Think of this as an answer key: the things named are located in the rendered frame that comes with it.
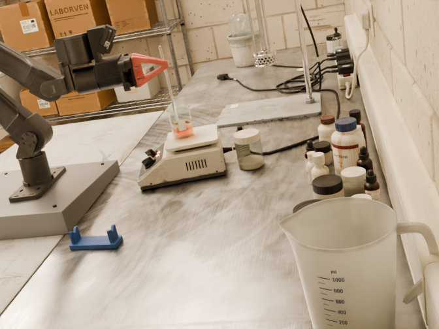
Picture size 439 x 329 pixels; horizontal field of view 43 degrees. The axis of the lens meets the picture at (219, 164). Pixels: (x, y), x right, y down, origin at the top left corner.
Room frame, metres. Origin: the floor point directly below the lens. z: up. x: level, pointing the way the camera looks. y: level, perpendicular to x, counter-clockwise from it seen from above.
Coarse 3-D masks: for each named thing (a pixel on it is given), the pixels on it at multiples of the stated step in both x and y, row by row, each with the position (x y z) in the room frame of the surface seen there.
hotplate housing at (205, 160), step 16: (208, 144) 1.17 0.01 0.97; (176, 160) 1.16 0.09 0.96; (192, 160) 1.15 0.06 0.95; (208, 160) 1.15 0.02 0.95; (224, 160) 1.18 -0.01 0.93; (144, 176) 1.16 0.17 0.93; (160, 176) 1.16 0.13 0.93; (176, 176) 1.16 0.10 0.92; (192, 176) 1.15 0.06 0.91; (208, 176) 1.16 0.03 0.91
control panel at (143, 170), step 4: (164, 144) 1.26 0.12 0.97; (160, 148) 1.26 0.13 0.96; (160, 152) 1.22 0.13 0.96; (160, 156) 1.19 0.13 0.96; (156, 160) 1.19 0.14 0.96; (160, 160) 1.16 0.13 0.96; (152, 164) 1.18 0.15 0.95; (144, 168) 1.20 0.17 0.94; (148, 168) 1.18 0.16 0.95; (140, 172) 1.20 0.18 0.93; (144, 172) 1.17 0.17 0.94; (140, 176) 1.17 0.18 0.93
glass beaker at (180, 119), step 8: (184, 104) 1.24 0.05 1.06; (168, 112) 1.21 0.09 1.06; (176, 112) 1.19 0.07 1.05; (184, 112) 1.20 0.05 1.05; (176, 120) 1.20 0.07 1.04; (184, 120) 1.20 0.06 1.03; (176, 128) 1.20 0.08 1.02; (184, 128) 1.20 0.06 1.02; (192, 128) 1.21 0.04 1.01; (176, 136) 1.20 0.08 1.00; (184, 136) 1.19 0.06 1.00; (192, 136) 1.20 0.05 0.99
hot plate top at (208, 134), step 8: (200, 128) 1.26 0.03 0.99; (208, 128) 1.25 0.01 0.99; (216, 128) 1.24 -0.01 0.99; (168, 136) 1.25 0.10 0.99; (200, 136) 1.20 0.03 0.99; (208, 136) 1.19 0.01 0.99; (216, 136) 1.17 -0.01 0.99; (168, 144) 1.19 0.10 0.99; (176, 144) 1.18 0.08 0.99; (184, 144) 1.17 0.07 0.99; (192, 144) 1.16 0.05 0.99; (200, 144) 1.16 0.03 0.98
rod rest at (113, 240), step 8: (72, 232) 0.95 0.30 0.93; (112, 232) 0.93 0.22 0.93; (72, 240) 0.95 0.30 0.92; (80, 240) 0.96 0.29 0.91; (88, 240) 0.95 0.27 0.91; (96, 240) 0.94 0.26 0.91; (104, 240) 0.94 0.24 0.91; (112, 240) 0.92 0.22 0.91; (120, 240) 0.93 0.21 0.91; (72, 248) 0.94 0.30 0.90; (80, 248) 0.94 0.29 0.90; (88, 248) 0.93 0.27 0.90; (96, 248) 0.93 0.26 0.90; (104, 248) 0.92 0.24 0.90; (112, 248) 0.92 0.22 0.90
